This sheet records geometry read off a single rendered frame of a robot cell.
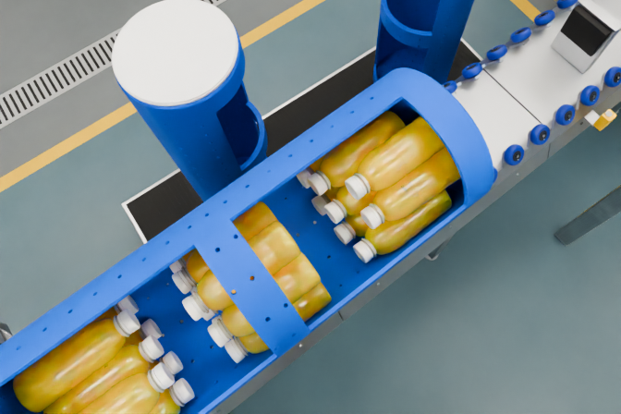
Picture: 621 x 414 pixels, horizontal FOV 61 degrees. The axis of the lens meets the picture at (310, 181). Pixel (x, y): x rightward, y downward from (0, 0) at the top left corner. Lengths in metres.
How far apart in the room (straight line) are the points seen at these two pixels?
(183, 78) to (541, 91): 0.79
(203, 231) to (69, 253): 1.51
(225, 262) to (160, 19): 0.67
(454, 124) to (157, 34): 0.69
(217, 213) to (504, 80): 0.75
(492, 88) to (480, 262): 0.96
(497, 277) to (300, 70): 1.18
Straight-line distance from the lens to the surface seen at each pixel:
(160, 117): 1.21
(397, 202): 0.91
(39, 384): 0.96
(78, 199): 2.36
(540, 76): 1.33
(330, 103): 2.11
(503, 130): 1.24
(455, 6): 1.65
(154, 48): 1.24
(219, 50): 1.19
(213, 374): 1.02
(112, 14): 2.78
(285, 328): 0.83
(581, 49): 1.31
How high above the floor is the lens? 1.98
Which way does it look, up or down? 68 degrees down
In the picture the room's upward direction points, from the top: 8 degrees counter-clockwise
